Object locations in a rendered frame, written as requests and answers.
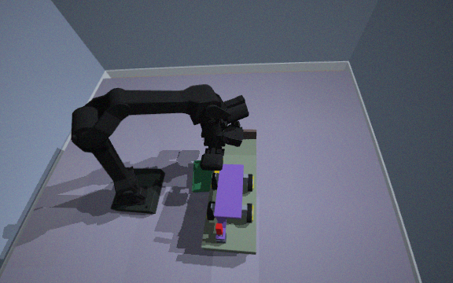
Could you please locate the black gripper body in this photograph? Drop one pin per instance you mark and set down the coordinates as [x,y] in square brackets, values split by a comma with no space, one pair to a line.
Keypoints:
[213,160]

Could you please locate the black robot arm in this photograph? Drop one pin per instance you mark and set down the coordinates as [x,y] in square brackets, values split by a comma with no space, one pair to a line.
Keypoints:
[93,123]

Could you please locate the red-headed grey pin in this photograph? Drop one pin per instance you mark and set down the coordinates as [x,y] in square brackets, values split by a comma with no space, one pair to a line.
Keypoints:
[219,229]

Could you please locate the green tray rim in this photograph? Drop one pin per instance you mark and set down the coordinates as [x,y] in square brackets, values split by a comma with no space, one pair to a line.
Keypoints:
[198,190]

